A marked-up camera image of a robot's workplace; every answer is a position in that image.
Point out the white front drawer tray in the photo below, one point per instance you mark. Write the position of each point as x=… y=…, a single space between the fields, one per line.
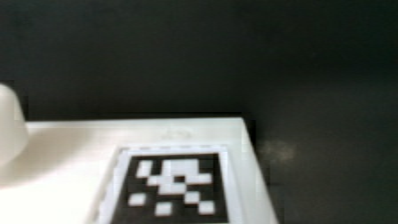
x=136 y=172

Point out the white drawer cabinet box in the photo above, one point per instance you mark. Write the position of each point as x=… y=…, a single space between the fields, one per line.
x=13 y=135

